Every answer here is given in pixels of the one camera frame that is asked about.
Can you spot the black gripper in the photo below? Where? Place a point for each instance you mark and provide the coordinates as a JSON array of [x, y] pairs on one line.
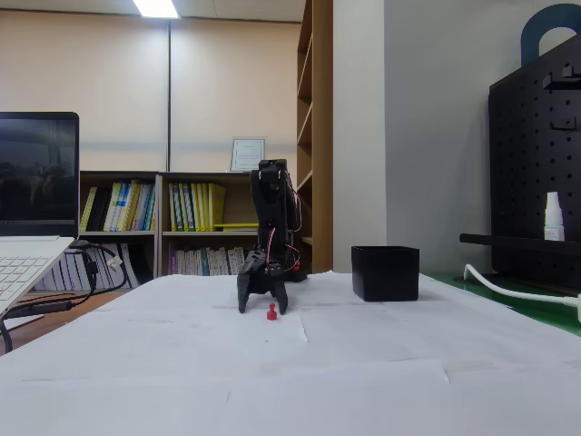
[[260, 281]]

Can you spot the black pegboard hook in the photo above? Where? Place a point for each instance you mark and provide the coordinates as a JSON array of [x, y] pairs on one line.
[[563, 127], [560, 77]]

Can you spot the black square box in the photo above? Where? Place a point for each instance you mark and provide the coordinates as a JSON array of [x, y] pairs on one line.
[[386, 274]]

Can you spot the tall wooden bookshelf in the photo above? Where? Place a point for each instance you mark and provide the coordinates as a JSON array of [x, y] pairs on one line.
[[322, 136]]

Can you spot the white laptop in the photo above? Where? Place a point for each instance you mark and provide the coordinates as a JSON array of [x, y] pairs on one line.
[[38, 172]]

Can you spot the blue arch shaped object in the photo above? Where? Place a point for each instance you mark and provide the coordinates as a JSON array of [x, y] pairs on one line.
[[528, 36]]

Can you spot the black pegboard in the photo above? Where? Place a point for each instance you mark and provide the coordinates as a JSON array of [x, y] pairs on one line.
[[526, 172]]

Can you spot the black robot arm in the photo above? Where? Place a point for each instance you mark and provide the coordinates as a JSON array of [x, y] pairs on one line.
[[272, 204]]

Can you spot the framed certificate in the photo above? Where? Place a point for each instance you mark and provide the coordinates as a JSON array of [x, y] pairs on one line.
[[248, 154]]

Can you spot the small red pawn piece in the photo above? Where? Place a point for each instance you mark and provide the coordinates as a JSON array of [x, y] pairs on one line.
[[271, 314]]

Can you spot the low wooden bookshelf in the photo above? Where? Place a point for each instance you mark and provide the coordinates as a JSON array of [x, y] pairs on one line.
[[118, 235], [236, 200]]

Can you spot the white paper sheet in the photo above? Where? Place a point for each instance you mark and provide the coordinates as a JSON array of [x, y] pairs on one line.
[[181, 345], [340, 399], [181, 293], [408, 331], [513, 399], [113, 409]]

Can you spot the large yellow binder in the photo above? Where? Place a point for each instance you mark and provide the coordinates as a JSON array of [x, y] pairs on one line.
[[218, 204]]

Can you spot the white power strip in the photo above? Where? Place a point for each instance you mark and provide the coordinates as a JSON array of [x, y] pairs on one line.
[[574, 309]]

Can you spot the flat lying yellow book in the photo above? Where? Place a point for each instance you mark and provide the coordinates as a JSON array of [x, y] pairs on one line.
[[236, 225]]

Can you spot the ceiling light panel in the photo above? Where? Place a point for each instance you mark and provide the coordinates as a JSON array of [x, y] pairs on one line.
[[156, 8]]

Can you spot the black pegboard shelf bar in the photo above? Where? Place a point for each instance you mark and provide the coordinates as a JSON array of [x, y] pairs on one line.
[[499, 240]]

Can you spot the white plastic bottle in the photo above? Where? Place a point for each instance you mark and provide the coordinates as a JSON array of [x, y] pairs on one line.
[[554, 222]]

